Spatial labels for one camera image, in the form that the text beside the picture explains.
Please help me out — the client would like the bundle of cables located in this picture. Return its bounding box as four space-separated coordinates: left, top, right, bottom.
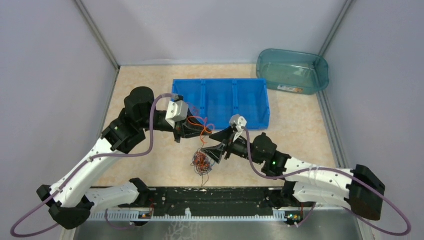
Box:
190 149 216 188

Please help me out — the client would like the blue three-compartment bin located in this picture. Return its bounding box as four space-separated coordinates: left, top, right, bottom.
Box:
172 78 271 130

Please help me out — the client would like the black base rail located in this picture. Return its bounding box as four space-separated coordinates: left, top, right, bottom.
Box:
145 186 292 219

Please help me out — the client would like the teal transparent plastic tub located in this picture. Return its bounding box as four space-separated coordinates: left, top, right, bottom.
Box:
256 49 330 95

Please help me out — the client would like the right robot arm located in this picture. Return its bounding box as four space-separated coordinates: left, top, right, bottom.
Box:
202 127 386 221

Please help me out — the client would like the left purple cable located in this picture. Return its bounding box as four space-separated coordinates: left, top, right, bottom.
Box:
9 93 181 239

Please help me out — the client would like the white toothed cable strip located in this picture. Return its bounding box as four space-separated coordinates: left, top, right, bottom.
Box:
88 208 288 222

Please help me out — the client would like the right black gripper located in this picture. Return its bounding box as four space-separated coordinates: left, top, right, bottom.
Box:
202 124 264 165

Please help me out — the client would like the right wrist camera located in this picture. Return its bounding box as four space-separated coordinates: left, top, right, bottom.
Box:
229 114 248 142

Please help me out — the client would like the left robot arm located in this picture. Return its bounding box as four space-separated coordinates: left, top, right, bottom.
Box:
37 86 212 230

